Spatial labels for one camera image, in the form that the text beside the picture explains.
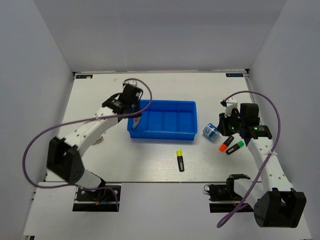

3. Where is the green correction tape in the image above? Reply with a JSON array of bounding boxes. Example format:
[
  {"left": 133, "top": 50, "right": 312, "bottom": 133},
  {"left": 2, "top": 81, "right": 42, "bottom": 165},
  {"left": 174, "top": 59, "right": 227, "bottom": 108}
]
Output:
[{"left": 132, "top": 117, "right": 141, "bottom": 129}]

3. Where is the green cap highlighter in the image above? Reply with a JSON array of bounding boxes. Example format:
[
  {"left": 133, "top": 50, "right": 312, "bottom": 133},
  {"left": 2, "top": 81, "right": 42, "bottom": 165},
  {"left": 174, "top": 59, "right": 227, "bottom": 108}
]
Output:
[{"left": 225, "top": 140, "right": 245, "bottom": 155}]

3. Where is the orange cap highlighter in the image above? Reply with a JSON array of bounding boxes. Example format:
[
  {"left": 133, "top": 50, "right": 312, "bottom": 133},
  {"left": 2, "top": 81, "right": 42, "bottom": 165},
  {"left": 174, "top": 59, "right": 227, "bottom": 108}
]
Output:
[{"left": 219, "top": 135, "right": 234, "bottom": 152}]

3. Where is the yellow cap highlighter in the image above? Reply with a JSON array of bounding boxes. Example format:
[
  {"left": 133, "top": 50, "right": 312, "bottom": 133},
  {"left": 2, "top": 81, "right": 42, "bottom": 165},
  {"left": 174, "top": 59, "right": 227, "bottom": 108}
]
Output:
[{"left": 176, "top": 150, "right": 185, "bottom": 172}]

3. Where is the pink correction tape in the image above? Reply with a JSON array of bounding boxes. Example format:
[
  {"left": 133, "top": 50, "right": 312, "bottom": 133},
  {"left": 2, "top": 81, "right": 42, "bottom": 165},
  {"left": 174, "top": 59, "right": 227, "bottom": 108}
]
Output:
[{"left": 95, "top": 135, "right": 104, "bottom": 144}]

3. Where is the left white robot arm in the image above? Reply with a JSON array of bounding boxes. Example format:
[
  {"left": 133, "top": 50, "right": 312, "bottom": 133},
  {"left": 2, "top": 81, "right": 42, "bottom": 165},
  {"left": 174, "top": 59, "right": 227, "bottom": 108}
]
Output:
[{"left": 46, "top": 83, "right": 143, "bottom": 200}]

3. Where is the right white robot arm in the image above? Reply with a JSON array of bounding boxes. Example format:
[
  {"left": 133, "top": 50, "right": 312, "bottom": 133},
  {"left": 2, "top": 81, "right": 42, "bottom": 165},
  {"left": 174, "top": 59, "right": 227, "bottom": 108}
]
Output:
[{"left": 217, "top": 100, "right": 307, "bottom": 228}]

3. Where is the blue plastic divided tray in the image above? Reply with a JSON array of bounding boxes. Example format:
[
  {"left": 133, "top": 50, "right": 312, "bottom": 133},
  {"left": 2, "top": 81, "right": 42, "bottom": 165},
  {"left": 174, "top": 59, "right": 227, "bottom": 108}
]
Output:
[{"left": 127, "top": 100, "right": 198, "bottom": 141}]

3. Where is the right blue corner label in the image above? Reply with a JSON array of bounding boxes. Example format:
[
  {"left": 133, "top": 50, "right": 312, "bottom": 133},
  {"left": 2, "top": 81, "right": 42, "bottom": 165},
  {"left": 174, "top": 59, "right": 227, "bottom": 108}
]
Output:
[{"left": 225, "top": 72, "right": 244, "bottom": 78}]

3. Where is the blue corner label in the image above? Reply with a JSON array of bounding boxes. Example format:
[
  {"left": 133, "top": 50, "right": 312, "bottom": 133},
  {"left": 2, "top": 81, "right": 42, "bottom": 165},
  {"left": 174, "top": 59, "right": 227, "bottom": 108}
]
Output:
[
  {"left": 225, "top": 72, "right": 244, "bottom": 78},
  {"left": 75, "top": 74, "right": 93, "bottom": 79}
]

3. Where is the left blue corner label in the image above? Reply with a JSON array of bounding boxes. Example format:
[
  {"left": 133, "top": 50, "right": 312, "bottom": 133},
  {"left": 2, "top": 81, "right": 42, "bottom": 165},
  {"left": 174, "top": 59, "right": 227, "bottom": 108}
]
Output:
[{"left": 75, "top": 74, "right": 93, "bottom": 79}]

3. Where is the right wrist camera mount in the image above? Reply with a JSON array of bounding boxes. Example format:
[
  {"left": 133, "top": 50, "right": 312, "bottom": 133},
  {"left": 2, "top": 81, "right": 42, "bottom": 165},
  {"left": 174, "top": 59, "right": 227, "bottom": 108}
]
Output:
[{"left": 220, "top": 97, "right": 238, "bottom": 118}]

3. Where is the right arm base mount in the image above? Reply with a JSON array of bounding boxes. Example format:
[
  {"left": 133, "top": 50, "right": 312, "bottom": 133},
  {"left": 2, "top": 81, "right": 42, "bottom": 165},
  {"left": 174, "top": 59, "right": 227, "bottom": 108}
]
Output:
[{"left": 203, "top": 184, "right": 242, "bottom": 213}]

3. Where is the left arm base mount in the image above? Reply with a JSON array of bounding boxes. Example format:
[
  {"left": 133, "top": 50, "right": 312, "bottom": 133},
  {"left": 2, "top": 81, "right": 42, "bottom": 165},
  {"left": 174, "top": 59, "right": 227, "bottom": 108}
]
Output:
[{"left": 72, "top": 184, "right": 122, "bottom": 213}]

